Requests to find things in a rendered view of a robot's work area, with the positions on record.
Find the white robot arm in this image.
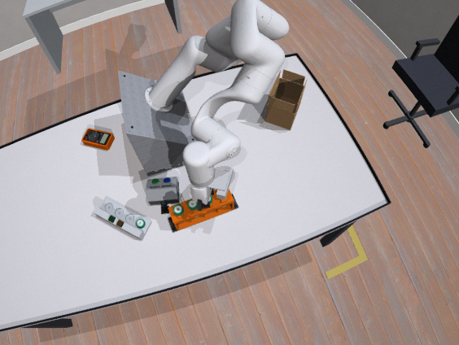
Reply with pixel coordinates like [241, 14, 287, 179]
[144, 0, 289, 199]

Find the brown cardboard box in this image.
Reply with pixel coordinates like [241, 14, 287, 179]
[265, 69, 307, 130]

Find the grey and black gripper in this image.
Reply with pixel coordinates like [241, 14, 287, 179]
[190, 184, 214, 211]

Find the orange handheld multimeter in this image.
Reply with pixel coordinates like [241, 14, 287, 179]
[81, 129, 115, 151]

